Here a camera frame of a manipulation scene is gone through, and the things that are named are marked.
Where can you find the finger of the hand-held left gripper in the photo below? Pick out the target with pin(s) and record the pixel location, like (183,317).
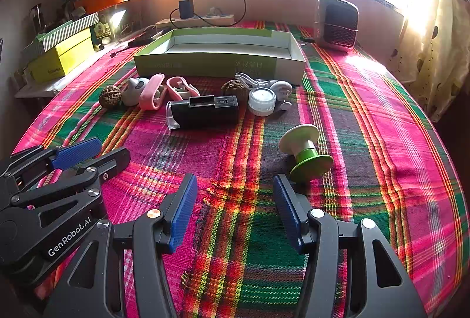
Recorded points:
(77,153)
(110,163)

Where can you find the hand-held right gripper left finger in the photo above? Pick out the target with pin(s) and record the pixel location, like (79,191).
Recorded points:
(181,218)

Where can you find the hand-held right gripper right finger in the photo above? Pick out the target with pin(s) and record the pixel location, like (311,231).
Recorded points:
(288,215)

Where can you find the green white spool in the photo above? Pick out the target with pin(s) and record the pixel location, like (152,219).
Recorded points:
(308,156)

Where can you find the brown walnut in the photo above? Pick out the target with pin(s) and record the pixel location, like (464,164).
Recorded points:
(233,87)
(109,96)

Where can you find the grey white round gadget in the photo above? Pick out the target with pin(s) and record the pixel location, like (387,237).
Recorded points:
(133,92)

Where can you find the pink oblong clip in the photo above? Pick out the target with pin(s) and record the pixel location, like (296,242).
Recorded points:
(150,97)

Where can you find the pink hook holder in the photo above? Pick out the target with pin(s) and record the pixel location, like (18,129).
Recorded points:
(191,92)

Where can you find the clear jar with white lid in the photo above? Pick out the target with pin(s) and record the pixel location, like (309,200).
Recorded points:
(261,106)

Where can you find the white mushroom knob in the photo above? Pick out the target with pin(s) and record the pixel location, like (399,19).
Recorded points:
(281,87)

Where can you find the green cardboard box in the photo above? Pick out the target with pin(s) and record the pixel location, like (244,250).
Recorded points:
(205,64)

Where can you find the plaid blanket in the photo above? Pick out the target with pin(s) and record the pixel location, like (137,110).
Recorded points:
(242,156)

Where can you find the white paper sheet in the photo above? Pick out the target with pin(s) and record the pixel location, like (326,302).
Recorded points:
(33,90)

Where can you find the yellow box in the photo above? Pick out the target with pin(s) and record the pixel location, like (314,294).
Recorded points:
(69,55)

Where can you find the green striped box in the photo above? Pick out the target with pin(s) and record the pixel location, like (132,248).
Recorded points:
(73,27)

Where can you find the black smartphone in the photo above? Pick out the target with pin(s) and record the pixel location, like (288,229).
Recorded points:
(141,40)

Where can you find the black charger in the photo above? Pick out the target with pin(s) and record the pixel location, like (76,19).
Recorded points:
(186,9)

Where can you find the beige power strip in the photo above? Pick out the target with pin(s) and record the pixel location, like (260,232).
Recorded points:
(220,20)

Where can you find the white plug adapter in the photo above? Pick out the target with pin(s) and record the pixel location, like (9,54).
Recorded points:
(213,12)

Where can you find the small grey space heater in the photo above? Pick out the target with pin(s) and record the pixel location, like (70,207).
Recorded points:
(337,24)

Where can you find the cream dotted curtain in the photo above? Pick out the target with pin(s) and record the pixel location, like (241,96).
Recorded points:
(437,46)

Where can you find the small green picture frame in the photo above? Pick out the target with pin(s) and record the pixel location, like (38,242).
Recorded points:
(101,30)

